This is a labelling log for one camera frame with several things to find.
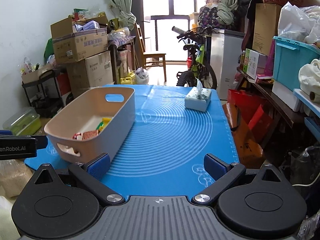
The black metal shelf rack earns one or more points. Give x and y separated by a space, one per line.
44 104

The white plastic bag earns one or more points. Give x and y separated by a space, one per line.
142 76

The blue plastic storage tub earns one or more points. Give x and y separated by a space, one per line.
289 57

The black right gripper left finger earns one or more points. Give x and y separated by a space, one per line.
57 204

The large stacked cardboard box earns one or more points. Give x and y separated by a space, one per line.
95 71

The white tissue box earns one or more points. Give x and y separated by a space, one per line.
198 98

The white freezer cabinet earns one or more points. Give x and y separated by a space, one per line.
224 54

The red paper bag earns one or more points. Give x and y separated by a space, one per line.
255 111

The beige plastic storage bin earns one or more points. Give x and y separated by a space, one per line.
84 114

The red white appliance box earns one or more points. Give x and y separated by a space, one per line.
65 88

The green black bicycle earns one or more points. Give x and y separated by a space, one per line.
199 68

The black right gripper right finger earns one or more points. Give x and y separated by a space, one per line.
249 203

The yellow red toy block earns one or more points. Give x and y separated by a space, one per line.
102 125

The green lidded plastic container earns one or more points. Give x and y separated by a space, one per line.
24 122

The blue silicone baking mat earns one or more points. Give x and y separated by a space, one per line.
164 150

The upper taped cardboard box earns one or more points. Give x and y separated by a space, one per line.
74 41

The yellow plastic jug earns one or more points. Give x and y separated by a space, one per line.
130 79

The bag of wood shavings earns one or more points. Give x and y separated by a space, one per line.
14 176

